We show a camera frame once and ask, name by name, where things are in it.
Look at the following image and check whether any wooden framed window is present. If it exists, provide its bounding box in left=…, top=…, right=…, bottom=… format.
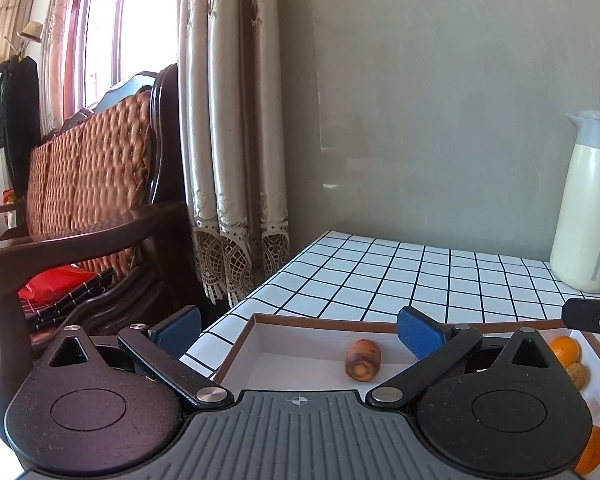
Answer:
left=60, top=0, right=182, bottom=120

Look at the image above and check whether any red plastic bag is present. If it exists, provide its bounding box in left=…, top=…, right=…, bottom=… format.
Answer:
left=17, top=266, right=99, bottom=305

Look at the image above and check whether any brown sheer curtain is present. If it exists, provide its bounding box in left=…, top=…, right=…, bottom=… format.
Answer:
left=0, top=0, right=41, bottom=76

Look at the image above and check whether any small tan round fruit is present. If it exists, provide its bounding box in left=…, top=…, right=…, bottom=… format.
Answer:
left=565, top=363, right=591, bottom=392

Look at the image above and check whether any woven brown seat mat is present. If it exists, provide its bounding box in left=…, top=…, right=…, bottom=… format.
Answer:
left=25, top=89, right=154, bottom=273

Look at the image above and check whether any black striped cloth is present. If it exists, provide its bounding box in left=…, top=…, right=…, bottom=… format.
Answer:
left=22, top=267, right=117, bottom=334

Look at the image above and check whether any brownish carrot piece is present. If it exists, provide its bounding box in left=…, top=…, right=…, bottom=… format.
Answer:
left=345, top=339, right=382, bottom=382

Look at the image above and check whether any orange mandarin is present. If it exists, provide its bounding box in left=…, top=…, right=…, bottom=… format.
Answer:
left=576, top=425, right=600, bottom=476
left=549, top=335, right=582, bottom=367

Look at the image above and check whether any beige brimmed hat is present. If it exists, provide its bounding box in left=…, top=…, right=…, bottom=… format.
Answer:
left=17, top=20, right=44, bottom=44

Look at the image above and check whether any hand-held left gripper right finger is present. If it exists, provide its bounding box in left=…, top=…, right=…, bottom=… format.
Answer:
left=367, top=305, right=556, bottom=405

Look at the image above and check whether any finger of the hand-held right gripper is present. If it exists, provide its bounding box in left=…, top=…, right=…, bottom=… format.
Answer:
left=561, top=298, right=600, bottom=335

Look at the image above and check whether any white black-checked tablecloth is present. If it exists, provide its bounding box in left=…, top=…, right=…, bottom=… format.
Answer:
left=179, top=230, right=600, bottom=381

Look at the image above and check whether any brown cardboard box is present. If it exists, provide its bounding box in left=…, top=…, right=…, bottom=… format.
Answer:
left=212, top=312, right=600, bottom=480

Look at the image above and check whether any beige lace-trimmed curtain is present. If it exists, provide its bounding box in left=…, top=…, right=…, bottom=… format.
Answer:
left=178, top=0, right=292, bottom=307

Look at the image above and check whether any wooden wicker armchair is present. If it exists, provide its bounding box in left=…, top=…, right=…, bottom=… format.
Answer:
left=0, top=62, right=216, bottom=443

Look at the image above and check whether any cream thermos jug grey lid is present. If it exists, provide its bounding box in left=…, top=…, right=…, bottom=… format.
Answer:
left=549, top=110, right=600, bottom=294

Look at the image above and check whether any black hanging coat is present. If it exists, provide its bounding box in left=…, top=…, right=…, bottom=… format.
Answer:
left=0, top=54, right=41, bottom=196

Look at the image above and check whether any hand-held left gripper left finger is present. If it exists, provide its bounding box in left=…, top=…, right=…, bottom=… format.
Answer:
left=47, top=305, right=234, bottom=409

